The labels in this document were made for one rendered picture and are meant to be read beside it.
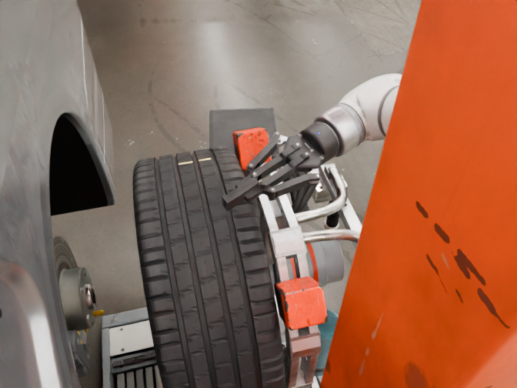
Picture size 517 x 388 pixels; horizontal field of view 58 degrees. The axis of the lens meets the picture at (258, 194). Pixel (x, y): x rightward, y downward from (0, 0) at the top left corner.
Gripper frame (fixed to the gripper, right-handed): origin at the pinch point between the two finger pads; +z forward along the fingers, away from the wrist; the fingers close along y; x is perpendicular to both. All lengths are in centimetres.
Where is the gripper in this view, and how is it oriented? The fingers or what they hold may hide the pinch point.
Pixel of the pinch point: (241, 194)
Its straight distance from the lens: 81.8
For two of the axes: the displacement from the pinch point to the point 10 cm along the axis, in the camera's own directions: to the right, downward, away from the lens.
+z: -7.9, 5.2, -3.3
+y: -6.2, -7.0, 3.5
